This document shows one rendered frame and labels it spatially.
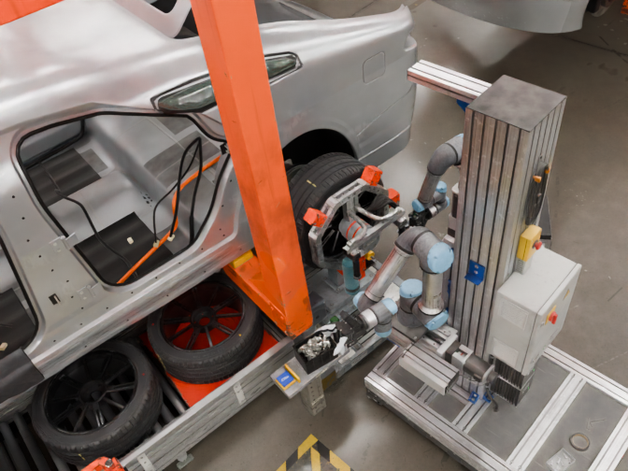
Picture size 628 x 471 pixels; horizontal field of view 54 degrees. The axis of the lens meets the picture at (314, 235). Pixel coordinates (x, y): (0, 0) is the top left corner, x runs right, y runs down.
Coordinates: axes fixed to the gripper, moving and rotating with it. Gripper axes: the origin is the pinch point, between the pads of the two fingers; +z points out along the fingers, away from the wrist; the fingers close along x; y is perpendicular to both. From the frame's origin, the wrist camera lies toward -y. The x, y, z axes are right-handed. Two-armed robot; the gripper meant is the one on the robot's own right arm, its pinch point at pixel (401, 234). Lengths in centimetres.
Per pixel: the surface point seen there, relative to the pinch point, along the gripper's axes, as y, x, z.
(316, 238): 13.7, -20.3, 43.2
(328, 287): -61, -40, 26
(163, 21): 115, -104, 57
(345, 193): 26.4, -24.6, 17.7
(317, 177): 34, -39, 25
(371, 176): 30.5, -21.4, 1.3
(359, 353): -75, 3, 40
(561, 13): 10, -71, -240
